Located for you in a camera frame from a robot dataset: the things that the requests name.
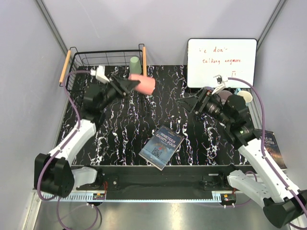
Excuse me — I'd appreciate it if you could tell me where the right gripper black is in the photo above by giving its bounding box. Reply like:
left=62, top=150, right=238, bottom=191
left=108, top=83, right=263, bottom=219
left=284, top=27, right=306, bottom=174
left=175, top=87, right=232, bottom=127

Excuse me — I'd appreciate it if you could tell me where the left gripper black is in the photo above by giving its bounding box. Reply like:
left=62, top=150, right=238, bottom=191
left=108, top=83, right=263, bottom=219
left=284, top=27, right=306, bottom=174
left=98, top=74, right=139, bottom=111

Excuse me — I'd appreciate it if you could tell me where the green plastic cup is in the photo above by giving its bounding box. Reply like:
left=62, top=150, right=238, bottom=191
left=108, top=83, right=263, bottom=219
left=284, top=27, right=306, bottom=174
left=130, top=56, right=142, bottom=74

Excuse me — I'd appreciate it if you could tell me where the pink plastic cup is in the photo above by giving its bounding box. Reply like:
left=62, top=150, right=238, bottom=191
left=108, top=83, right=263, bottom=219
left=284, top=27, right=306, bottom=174
left=128, top=74, right=155, bottom=95

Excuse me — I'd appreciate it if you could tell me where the pink ceramic mug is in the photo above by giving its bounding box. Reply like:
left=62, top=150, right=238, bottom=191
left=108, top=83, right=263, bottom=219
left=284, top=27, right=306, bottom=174
left=218, top=90, right=232, bottom=103

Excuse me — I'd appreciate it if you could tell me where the light blue mug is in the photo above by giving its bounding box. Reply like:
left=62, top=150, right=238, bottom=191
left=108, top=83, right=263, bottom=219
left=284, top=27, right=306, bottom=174
left=235, top=88, right=253, bottom=106

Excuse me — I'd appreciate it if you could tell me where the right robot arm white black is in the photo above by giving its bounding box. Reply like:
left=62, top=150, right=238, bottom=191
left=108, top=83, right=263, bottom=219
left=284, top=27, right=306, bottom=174
left=176, top=88, right=307, bottom=229

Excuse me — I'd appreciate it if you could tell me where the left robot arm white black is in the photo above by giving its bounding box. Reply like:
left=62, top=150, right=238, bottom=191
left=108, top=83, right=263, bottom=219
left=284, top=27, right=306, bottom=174
left=34, top=77, right=140, bottom=200

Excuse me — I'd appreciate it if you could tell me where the black marble pattern mat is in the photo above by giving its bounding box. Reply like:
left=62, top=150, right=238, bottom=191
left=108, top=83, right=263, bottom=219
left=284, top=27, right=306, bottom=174
left=72, top=65, right=248, bottom=166

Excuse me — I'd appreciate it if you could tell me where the Nineteen Eighty-Four book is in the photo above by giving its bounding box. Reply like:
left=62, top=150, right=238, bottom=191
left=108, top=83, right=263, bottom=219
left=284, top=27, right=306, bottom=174
left=139, top=126, right=184, bottom=171

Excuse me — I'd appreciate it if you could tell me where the Tale of Two Cities book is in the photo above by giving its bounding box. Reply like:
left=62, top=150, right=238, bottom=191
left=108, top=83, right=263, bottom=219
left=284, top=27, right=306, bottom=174
left=264, top=130, right=287, bottom=171

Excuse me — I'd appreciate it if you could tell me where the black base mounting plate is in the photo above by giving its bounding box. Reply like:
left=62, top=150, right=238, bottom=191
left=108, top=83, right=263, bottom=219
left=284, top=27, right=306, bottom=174
left=76, top=165, right=248, bottom=191

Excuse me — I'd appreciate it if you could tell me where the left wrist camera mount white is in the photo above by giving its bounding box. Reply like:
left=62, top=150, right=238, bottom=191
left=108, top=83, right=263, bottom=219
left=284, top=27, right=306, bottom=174
left=90, top=65, right=110, bottom=84

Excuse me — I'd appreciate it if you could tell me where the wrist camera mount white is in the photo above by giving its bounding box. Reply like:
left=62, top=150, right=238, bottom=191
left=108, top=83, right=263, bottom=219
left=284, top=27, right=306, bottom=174
left=212, top=75, right=228, bottom=95
left=90, top=65, right=110, bottom=84

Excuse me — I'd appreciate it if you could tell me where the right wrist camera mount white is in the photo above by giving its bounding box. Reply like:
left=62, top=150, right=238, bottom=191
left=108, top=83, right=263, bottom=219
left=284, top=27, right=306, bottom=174
left=212, top=75, right=228, bottom=95

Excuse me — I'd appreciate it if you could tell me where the white whiteboard black frame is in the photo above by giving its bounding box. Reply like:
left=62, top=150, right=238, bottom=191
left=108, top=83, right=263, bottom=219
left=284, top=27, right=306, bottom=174
left=187, top=38, right=258, bottom=89

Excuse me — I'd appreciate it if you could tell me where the black wire dish rack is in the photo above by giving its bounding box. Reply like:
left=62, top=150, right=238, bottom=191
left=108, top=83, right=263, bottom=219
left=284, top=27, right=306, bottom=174
left=59, top=43, right=145, bottom=93

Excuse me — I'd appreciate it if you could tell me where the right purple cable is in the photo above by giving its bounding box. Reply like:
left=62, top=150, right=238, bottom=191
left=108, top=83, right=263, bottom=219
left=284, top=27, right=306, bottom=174
left=226, top=77, right=307, bottom=230

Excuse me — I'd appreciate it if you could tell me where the purple cable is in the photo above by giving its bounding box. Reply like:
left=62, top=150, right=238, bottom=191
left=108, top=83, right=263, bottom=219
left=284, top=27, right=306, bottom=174
left=226, top=77, right=307, bottom=230
left=37, top=69, right=101, bottom=230

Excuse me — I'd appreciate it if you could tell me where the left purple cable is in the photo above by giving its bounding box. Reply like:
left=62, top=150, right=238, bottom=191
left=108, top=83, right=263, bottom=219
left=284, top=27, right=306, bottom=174
left=37, top=69, right=101, bottom=230

